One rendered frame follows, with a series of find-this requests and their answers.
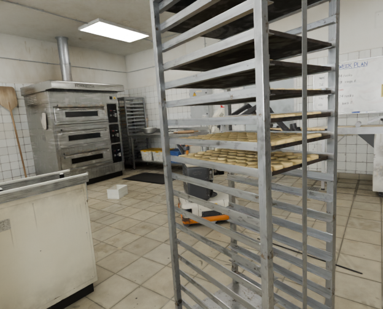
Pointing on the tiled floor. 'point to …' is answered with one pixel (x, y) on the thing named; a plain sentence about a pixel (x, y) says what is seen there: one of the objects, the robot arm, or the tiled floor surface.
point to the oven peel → (8, 93)
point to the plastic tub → (117, 191)
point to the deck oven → (75, 128)
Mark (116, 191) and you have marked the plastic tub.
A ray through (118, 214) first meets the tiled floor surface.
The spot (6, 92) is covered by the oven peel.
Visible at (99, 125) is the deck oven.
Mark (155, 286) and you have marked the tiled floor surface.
